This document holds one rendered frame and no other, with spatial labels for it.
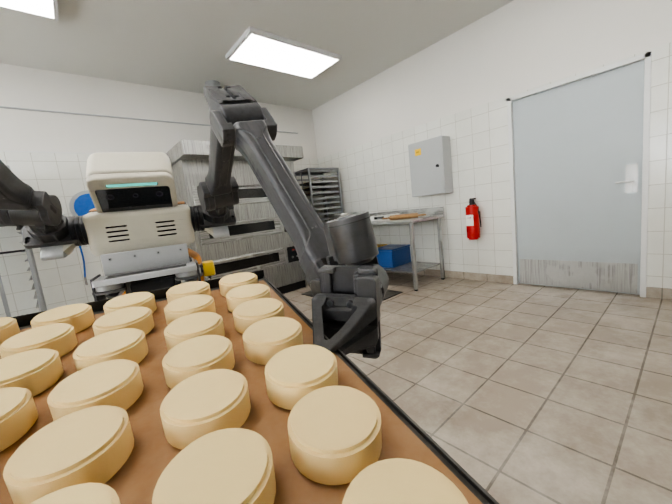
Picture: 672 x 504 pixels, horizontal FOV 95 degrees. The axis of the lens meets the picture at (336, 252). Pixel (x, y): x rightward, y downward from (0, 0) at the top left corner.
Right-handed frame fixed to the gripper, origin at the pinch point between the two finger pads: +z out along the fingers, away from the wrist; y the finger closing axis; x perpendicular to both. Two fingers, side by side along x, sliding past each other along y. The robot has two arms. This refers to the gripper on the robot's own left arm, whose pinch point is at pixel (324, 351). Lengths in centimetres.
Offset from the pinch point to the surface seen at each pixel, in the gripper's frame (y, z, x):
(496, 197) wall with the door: 14, -382, -80
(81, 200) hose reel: -16, -236, 379
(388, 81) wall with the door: -154, -467, 52
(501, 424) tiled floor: 103, -119, -40
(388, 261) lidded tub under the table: 93, -385, 49
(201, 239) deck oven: 37, -269, 248
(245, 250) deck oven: 61, -313, 221
